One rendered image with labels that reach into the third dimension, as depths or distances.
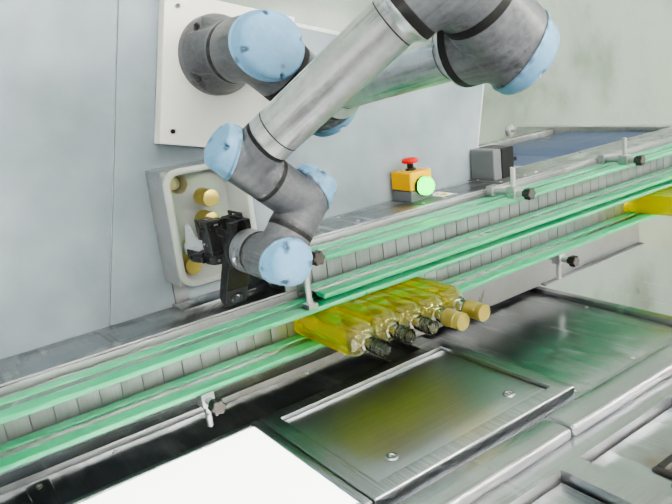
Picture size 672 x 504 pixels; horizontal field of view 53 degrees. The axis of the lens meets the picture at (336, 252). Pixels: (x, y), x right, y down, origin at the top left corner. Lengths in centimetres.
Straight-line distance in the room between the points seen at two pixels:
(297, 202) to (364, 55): 26
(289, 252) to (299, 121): 20
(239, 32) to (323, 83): 28
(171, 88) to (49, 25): 23
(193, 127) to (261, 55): 26
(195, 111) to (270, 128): 41
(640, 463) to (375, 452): 41
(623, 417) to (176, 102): 98
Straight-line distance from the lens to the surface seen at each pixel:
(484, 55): 95
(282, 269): 101
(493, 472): 109
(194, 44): 130
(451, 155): 179
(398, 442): 117
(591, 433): 124
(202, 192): 133
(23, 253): 130
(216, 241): 120
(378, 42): 91
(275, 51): 118
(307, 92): 94
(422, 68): 105
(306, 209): 105
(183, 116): 134
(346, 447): 117
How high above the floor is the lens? 201
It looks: 53 degrees down
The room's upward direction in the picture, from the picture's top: 104 degrees clockwise
